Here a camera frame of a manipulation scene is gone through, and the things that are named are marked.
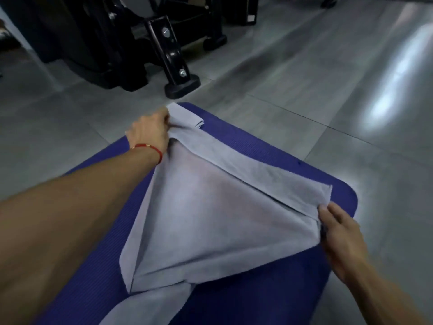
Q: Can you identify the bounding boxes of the person's left hand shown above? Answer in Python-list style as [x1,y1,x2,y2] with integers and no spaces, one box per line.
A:
[125,108,171,165]

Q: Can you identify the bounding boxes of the person's right hand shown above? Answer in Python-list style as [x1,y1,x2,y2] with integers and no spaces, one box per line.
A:
[318,202,371,285]

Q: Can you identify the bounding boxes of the light grey printed towel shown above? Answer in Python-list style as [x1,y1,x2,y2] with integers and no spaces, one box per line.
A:
[166,102,205,130]

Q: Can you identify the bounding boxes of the purple ribbed mat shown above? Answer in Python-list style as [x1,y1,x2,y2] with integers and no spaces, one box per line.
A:
[33,102,359,325]

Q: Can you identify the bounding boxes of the person's left forearm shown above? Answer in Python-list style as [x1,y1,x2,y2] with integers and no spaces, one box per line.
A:
[0,147,160,325]

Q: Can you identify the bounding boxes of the person's right forearm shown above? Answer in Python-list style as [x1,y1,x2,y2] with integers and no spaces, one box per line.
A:
[345,257,428,325]

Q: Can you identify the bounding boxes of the black weight stack machine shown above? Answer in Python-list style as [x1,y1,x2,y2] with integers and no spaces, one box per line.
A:
[0,0,261,100]

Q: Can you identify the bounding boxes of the red string bracelet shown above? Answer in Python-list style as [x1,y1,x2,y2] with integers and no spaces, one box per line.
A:
[130,143,164,165]

